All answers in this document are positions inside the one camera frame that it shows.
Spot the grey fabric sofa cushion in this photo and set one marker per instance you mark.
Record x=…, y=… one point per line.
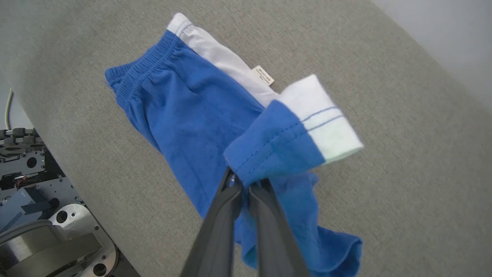
x=384, y=200

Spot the blue white-striped shorts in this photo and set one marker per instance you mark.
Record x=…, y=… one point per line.
x=192, y=115

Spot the metal robot base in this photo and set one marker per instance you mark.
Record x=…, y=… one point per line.
x=42, y=215

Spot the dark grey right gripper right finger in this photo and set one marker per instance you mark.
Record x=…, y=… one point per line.
x=275, y=234

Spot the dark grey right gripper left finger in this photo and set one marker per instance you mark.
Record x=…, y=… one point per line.
x=219, y=231

